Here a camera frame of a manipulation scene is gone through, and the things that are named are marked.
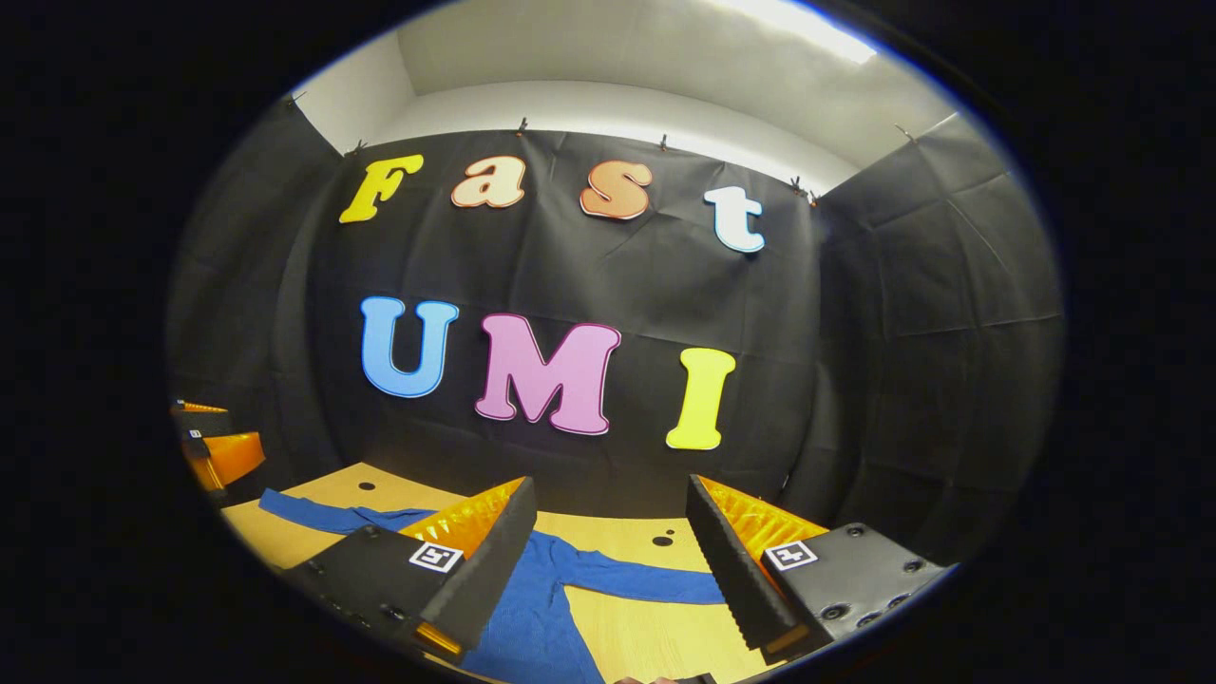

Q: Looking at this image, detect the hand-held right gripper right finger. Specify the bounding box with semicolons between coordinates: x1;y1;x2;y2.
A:
686;473;951;666

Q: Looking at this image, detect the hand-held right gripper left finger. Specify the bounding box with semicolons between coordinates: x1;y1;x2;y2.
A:
280;475;539;664

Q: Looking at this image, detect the blue corduroy jacket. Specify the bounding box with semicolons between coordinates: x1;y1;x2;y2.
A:
258;487;728;684

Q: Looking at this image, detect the black backdrop cloth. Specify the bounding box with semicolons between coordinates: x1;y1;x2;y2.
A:
166;95;1065;571

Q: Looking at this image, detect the row of black cloth clips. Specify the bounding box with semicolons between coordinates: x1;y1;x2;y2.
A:
283;90;918;205

